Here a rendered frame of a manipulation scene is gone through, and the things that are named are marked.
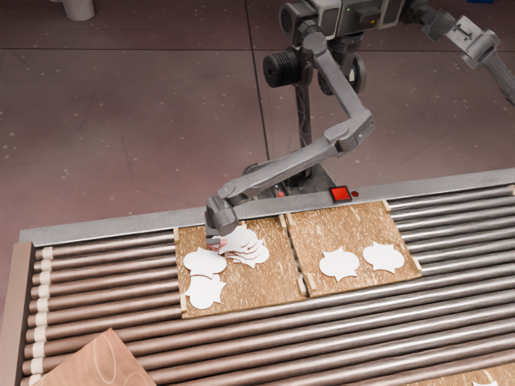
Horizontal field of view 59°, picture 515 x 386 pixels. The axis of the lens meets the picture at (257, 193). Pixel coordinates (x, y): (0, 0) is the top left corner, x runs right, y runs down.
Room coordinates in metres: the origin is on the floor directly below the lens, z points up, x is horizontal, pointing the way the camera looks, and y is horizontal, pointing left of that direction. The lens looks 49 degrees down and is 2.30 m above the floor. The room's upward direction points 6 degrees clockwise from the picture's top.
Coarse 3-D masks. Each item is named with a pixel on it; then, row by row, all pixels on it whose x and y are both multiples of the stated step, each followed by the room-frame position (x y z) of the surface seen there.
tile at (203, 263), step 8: (200, 248) 0.88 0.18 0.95; (192, 256) 0.85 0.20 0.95; (200, 256) 0.85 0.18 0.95; (208, 256) 0.85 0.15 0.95; (216, 256) 0.86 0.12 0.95; (184, 264) 0.81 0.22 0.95; (192, 264) 0.81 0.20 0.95; (200, 264) 0.81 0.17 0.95; (208, 264) 0.82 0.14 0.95; (216, 264) 0.82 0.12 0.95; (224, 264) 0.82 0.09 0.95; (192, 272) 0.78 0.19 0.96; (200, 272) 0.78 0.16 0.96; (208, 272) 0.79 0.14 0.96; (216, 272) 0.79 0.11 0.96
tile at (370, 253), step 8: (368, 248) 0.95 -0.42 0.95; (376, 248) 0.96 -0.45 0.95; (384, 248) 0.96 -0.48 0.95; (392, 248) 0.96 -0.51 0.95; (368, 256) 0.92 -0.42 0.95; (376, 256) 0.92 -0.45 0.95; (384, 256) 0.93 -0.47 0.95; (392, 256) 0.93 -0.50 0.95; (400, 256) 0.93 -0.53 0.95; (376, 264) 0.89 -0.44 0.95; (384, 264) 0.89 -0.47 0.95; (392, 264) 0.90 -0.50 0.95; (400, 264) 0.90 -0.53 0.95; (392, 272) 0.86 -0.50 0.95
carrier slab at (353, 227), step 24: (312, 216) 1.08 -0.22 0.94; (336, 216) 1.10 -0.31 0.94; (360, 216) 1.11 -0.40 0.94; (384, 216) 1.12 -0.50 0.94; (312, 240) 0.97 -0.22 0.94; (336, 240) 0.98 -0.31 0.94; (360, 240) 0.99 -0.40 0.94; (384, 240) 1.00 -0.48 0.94; (312, 264) 0.87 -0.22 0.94; (360, 264) 0.89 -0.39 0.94; (408, 264) 0.91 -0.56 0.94; (336, 288) 0.78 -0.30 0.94; (360, 288) 0.80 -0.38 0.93
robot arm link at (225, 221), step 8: (232, 184) 0.94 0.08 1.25; (224, 192) 0.91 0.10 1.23; (232, 192) 0.91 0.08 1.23; (224, 200) 0.90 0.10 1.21; (232, 208) 0.89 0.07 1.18; (216, 216) 0.85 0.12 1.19; (224, 216) 0.84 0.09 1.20; (232, 216) 0.84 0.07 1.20; (216, 224) 0.82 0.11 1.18; (224, 224) 0.81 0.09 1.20; (232, 224) 0.82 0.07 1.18; (224, 232) 0.81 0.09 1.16
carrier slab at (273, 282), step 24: (192, 240) 0.92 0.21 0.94; (264, 240) 0.95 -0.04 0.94; (288, 240) 0.96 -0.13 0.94; (240, 264) 0.84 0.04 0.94; (264, 264) 0.85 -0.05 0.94; (288, 264) 0.86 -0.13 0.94; (240, 288) 0.75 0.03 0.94; (264, 288) 0.76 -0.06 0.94; (288, 288) 0.77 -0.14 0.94; (192, 312) 0.65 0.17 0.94; (216, 312) 0.65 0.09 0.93
